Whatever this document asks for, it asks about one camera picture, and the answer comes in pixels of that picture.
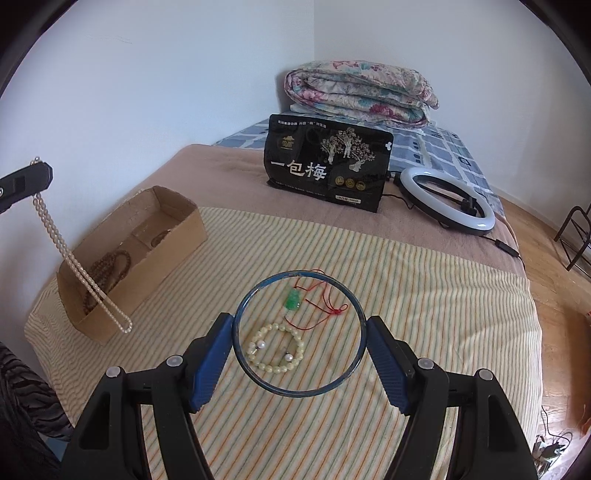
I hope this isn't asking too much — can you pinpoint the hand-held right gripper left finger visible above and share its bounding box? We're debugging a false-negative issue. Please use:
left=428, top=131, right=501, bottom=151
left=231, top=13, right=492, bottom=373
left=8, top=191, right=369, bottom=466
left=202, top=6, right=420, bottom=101
left=60, top=312, right=236, bottom=480

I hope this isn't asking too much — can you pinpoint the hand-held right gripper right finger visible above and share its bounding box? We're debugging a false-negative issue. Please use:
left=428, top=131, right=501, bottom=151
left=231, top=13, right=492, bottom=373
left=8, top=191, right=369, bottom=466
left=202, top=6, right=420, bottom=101
left=366, top=315, right=539, bottom=480

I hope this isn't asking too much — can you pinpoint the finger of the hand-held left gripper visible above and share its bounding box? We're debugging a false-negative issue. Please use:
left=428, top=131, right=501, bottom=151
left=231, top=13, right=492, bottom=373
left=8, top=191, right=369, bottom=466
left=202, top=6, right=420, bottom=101
left=0, top=161, right=54, bottom=214

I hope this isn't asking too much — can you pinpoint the cream bead bracelet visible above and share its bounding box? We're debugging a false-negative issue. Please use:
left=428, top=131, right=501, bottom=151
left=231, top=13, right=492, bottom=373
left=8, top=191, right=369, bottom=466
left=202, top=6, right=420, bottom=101
left=245, top=322, right=306, bottom=370

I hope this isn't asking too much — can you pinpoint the cardboard box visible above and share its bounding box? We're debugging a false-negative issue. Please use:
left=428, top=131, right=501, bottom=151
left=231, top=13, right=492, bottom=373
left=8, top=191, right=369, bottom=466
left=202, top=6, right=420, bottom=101
left=56, top=185, right=208, bottom=346

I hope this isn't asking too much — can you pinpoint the green jade pendant red cord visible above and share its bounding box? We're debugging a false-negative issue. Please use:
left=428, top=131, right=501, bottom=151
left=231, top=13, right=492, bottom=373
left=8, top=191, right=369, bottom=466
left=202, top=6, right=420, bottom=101
left=283, top=268, right=350, bottom=331

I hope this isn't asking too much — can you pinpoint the white pearl necklace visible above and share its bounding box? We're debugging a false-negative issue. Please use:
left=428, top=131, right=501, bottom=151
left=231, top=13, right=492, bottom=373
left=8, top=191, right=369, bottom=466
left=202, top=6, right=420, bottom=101
left=30, top=157, right=134, bottom=334

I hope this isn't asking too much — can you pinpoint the blue bangle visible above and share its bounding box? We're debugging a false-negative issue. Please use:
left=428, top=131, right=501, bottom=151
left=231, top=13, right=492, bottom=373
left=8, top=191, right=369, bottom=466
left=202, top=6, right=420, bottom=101
left=232, top=271, right=368, bottom=398

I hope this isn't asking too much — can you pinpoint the yellow striped cloth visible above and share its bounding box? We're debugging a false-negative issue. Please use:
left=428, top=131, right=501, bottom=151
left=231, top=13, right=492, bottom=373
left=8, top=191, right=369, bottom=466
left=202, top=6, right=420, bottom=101
left=24, top=206, right=544, bottom=480

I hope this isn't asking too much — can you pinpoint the zebra striped clothing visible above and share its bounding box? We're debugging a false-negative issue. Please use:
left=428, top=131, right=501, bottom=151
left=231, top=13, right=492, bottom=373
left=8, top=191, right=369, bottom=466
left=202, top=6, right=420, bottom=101
left=0, top=342, right=75, bottom=444

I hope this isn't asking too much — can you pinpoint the tan blanket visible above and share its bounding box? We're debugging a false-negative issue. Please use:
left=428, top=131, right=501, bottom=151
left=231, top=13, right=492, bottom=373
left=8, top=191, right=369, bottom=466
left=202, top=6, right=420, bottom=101
left=34, top=144, right=532, bottom=301

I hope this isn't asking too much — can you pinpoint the black printed bag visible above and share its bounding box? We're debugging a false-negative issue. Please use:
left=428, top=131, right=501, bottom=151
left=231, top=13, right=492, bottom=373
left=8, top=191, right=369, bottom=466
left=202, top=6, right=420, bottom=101
left=262, top=113, right=394, bottom=214

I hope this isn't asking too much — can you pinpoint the black metal rack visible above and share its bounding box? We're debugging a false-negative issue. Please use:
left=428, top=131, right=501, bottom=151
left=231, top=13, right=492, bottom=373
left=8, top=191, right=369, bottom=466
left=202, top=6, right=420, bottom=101
left=554, top=205, right=591, bottom=273

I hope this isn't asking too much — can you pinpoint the blue patterned bed sheet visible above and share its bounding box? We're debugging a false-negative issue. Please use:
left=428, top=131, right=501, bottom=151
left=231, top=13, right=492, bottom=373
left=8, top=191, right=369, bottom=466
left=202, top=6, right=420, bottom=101
left=212, top=115, right=502, bottom=217

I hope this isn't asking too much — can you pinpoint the folded floral quilt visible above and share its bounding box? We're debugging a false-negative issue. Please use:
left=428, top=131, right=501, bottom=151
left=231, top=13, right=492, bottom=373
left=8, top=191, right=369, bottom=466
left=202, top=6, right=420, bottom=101
left=284, top=59, right=440, bottom=128

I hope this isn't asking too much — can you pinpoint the brown wooden bead necklace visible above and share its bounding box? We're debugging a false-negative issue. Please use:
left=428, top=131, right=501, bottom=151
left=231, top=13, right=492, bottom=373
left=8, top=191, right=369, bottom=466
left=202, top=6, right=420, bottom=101
left=81, top=249, right=133, bottom=317

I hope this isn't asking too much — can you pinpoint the white ring light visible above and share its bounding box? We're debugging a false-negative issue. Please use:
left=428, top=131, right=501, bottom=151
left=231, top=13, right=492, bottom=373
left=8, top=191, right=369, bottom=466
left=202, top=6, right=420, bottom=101
left=399, top=166, right=496, bottom=238

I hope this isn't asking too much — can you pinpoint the black ring light cable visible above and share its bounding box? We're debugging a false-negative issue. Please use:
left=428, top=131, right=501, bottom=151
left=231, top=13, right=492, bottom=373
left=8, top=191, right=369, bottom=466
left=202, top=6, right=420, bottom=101
left=381, top=171, right=530, bottom=273

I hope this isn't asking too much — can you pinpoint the power strip with cables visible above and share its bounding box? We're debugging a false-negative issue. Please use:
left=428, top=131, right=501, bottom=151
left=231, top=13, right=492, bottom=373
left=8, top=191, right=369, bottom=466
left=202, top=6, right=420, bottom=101
left=533, top=406, right=578, bottom=472

